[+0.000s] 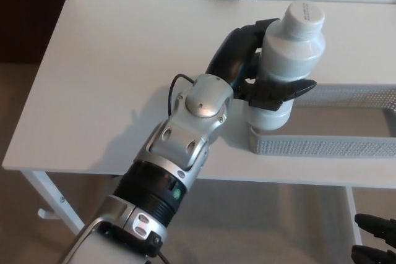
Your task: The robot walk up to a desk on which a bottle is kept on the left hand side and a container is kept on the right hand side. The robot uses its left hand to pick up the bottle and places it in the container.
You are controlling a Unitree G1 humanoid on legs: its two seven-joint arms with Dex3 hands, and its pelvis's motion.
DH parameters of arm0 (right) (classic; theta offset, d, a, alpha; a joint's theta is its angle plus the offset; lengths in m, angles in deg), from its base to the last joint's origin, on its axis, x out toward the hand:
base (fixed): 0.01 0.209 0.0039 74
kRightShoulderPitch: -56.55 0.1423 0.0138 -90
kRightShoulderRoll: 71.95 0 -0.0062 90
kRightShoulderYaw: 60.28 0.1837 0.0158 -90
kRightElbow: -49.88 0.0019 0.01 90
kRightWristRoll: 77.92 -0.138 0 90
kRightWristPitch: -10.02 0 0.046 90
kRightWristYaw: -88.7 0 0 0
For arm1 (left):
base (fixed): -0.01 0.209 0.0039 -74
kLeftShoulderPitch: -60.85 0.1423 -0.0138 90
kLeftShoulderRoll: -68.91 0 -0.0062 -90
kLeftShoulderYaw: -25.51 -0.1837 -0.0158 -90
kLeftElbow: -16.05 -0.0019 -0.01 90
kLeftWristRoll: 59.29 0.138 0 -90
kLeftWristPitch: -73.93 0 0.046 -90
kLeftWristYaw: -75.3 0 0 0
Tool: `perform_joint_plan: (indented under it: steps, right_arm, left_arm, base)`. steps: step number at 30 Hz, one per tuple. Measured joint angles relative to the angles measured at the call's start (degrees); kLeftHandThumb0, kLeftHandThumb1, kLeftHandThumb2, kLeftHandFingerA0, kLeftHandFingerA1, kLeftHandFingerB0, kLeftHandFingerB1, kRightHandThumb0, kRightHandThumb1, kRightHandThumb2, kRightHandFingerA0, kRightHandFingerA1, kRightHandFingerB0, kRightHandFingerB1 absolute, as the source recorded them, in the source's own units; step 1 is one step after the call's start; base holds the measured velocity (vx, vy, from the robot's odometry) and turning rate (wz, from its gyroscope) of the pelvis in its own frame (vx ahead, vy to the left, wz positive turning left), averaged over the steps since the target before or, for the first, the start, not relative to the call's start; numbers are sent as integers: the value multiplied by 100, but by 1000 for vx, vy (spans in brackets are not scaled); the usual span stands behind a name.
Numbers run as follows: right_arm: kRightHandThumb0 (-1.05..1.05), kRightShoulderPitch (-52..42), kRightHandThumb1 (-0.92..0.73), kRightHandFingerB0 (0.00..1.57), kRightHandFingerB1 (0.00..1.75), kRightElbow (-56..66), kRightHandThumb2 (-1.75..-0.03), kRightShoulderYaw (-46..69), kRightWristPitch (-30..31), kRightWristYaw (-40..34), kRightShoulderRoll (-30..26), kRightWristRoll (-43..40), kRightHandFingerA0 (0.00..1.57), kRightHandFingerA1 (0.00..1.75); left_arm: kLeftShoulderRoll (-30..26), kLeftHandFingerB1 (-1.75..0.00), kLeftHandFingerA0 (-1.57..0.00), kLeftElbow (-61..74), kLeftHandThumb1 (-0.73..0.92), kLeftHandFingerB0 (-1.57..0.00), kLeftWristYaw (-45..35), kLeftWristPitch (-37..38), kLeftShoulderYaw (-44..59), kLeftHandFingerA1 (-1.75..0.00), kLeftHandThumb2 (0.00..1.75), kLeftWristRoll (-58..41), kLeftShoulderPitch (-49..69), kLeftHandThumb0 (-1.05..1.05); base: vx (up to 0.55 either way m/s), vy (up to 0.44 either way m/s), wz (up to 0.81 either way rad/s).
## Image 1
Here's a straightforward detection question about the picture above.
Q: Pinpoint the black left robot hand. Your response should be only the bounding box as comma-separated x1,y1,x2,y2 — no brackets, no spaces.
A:
205,18,318,113

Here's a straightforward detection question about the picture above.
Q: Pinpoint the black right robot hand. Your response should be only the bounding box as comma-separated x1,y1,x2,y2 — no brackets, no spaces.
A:
351,213,396,264

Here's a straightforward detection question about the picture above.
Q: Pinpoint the white plastic bottle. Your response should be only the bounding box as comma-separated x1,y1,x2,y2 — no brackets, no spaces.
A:
246,1,327,132

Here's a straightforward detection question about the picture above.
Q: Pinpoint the grey perforated tray container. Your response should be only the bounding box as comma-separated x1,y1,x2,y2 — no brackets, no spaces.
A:
249,83,396,156

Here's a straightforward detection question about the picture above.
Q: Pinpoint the white desk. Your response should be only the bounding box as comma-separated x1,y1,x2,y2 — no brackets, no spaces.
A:
1,0,396,245

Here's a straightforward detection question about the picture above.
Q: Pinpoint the white desk hook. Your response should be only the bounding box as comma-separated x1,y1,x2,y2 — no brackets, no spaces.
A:
37,208,58,220

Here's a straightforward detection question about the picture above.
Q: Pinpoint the dark brown wooden door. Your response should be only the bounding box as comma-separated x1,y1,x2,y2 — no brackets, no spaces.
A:
0,0,72,64

